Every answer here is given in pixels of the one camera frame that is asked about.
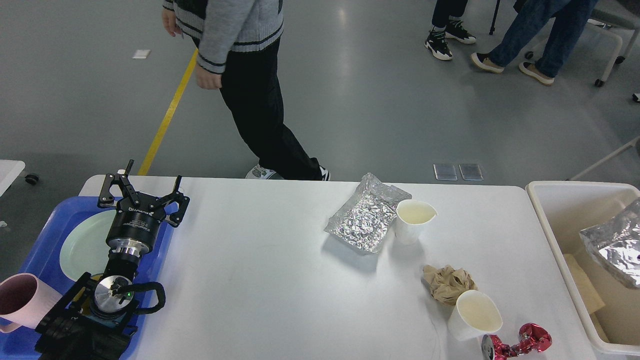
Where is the mint green plate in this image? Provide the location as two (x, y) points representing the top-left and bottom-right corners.
(59, 210), (116, 281)

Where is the foil sheet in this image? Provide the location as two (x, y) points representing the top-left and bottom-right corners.
(324, 173), (413, 255)
(579, 198), (640, 289)

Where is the person in black trousers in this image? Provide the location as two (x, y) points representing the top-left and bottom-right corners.
(161, 0), (330, 182)

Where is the white paper cup upper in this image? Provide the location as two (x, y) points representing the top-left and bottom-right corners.
(392, 199), (438, 245)

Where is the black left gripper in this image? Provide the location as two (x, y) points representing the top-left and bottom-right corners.
(96, 160), (190, 258)

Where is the pink mug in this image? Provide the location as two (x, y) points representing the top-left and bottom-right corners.
(0, 273), (62, 334)

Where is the white paper cup lower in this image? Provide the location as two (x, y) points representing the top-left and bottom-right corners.
(447, 290), (503, 341)

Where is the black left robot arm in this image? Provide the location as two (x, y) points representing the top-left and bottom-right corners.
(35, 160), (190, 360)

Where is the white paper cup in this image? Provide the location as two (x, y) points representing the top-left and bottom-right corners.
(447, 290), (503, 341)
(392, 199), (438, 245)

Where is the brown paper bag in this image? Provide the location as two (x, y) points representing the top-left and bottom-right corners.
(563, 254), (610, 342)

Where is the red candy wrapper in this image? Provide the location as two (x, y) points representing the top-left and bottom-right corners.
(481, 323), (553, 360)

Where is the blue plastic tray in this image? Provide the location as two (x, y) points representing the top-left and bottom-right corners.
(0, 196), (174, 360)

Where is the person in blue jeans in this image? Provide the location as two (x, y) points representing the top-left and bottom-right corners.
(470, 0), (601, 87)

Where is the beige plastic bin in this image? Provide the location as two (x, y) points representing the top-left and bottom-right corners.
(526, 181), (640, 360)

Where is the crumpled brown napkin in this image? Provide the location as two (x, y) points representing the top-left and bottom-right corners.
(423, 265), (478, 306)

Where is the small white side table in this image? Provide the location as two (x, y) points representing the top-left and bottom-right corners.
(0, 159), (40, 196)

